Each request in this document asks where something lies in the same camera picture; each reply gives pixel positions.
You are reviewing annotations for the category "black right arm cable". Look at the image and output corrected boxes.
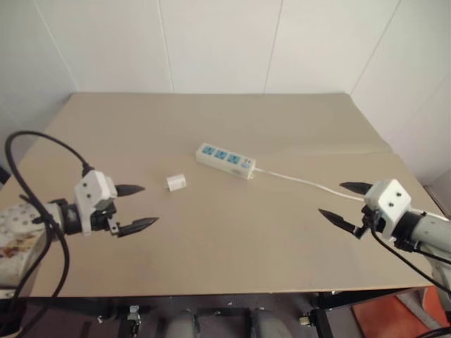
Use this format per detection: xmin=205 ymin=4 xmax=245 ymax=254
xmin=369 ymin=211 xmax=451 ymax=295

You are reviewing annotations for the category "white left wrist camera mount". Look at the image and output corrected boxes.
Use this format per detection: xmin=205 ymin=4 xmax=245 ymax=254
xmin=73 ymin=170 xmax=118 ymax=235

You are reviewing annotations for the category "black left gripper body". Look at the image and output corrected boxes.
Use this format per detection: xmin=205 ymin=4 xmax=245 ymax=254
xmin=90 ymin=200 xmax=121 ymax=237

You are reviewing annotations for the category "white plug adapter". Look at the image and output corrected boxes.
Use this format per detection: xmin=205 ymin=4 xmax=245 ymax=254
xmin=163 ymin=173 xmax=189 ymax=193

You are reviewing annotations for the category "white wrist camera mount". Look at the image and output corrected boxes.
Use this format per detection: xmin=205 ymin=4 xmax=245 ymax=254
xmin=363 ymin=179 xmax=412 ymax=242
xmin=73 ymin=170 xmax=118 ymax=235

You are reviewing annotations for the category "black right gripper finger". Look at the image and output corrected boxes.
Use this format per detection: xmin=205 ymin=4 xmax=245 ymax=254
xmin=318 ymin=208 xmax=364 ymax=234
xmin=339 ymin=181 xmax=373 ymax=196

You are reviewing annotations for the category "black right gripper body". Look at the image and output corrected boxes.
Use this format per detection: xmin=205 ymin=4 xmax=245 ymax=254
xmin=353 ymin=205 xmax=383 ymax=241

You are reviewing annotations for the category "white power cord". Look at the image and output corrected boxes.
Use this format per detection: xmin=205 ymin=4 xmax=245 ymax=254
xmin=252 ymin=167 xmax=366 ymax=203

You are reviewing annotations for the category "white power strip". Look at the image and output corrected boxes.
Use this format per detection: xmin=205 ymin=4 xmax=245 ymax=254
xmin=195 ymin=142 xmax=256 ymax=180

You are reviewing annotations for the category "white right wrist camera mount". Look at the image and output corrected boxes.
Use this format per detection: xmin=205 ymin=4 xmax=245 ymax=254
xmin=363 ymin=179 xmax=412 ymax=242

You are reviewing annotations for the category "orange red floor object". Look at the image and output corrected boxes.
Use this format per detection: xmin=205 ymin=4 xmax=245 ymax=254
xmin=350 ymin=285 xmax=451 ymax=338

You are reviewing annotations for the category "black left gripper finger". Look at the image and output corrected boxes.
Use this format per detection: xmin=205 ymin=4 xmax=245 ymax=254
xmin=116 ymin=183 xmax=146 ymax=198
xmin=117 ymin=217 xmax=160 ymax=238

